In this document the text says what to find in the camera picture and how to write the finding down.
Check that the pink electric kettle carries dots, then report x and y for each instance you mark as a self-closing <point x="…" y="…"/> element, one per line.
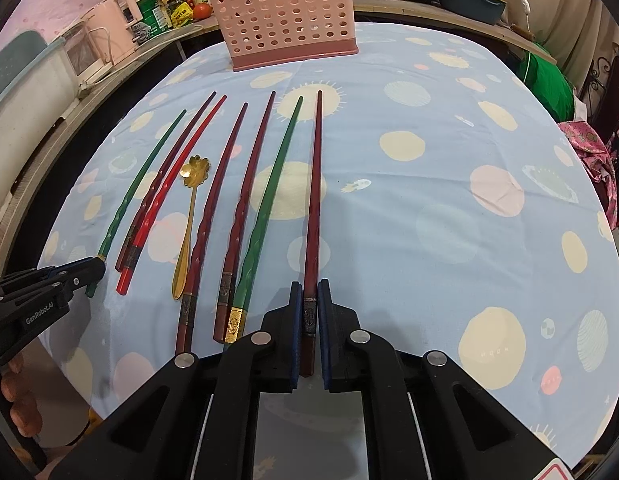
<point x="114" y="20"/>

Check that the light blue printed tablecloth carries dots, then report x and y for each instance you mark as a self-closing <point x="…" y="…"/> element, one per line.
<point x="414" y="185"/>

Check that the blue storage bin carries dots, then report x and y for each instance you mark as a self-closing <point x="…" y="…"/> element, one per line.
<point x="29" y="75"/>

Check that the pink floral cloth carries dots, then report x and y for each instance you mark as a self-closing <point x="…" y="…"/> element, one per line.
<point x="592" y="155"/>

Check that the person's left hand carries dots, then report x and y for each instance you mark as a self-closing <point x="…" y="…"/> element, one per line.
<point x="20" y="400"/>

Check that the dark ornate chair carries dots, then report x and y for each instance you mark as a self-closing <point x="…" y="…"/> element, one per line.
<point x="607" y="90"/>

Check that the yellow snack packet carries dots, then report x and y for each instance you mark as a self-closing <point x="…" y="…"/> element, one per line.
<point x="180" y="14"/>

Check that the red tomato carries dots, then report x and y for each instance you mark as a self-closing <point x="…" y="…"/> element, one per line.
<point x="202" y="11"/>

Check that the bright red chopstick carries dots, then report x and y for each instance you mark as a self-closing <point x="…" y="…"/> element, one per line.
<point x="149" y="220"/>

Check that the blue plastic basin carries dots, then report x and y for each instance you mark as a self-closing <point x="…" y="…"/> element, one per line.
<point x="469" y="5"/>

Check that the green plastic bag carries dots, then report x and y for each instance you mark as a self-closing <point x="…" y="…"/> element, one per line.
<point x="549" y="80"/>

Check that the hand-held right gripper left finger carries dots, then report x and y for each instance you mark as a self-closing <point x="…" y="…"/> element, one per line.
<point x="292" y="340"/>

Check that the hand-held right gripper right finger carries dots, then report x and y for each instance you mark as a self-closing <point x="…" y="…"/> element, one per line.
<point x="325" y="340"/>

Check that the dark red chopstick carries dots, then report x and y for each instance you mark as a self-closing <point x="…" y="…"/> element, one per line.
<point x="313" y="210"/>
<point x="194" y="270"/>
<point x="234" y="245"/>
<point x="144" y="200"/>

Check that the green chopstick with gold end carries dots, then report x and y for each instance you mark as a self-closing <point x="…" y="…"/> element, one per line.
<point x="254" y="255"/>

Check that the pink perforated plastic basket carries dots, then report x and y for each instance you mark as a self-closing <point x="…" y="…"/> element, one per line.
<point x="279" y="25"/>

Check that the green plastic bottle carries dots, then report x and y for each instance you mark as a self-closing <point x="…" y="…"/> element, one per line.
<point x="154" y="15"/>

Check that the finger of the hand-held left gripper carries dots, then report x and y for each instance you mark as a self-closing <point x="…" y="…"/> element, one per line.
<point x="39" y="275"/>
<point x="86" y="271"/>

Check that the gold flower spoon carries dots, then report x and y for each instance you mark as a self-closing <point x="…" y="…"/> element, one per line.
<point x="194" y="169"/>

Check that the thin green chopstick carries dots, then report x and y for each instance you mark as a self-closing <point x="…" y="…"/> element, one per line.
<point x="134" y="180"/>

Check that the clear jar with lid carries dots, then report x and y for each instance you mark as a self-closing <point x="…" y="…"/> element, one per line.
<point x="81" y="50"/>

